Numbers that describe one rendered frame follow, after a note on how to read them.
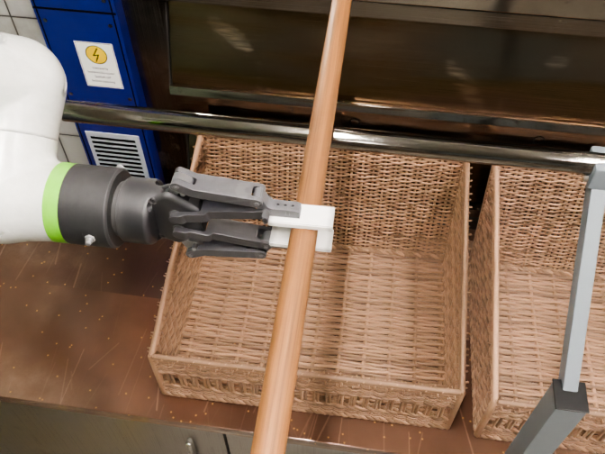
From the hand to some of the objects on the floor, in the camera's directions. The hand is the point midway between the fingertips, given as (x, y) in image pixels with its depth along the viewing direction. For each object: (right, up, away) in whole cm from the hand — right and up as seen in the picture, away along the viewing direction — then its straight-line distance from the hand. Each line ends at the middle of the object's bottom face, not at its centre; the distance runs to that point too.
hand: (302, 226), depth 72 cm
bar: (+28, -74, +93) cm, 122 cm away
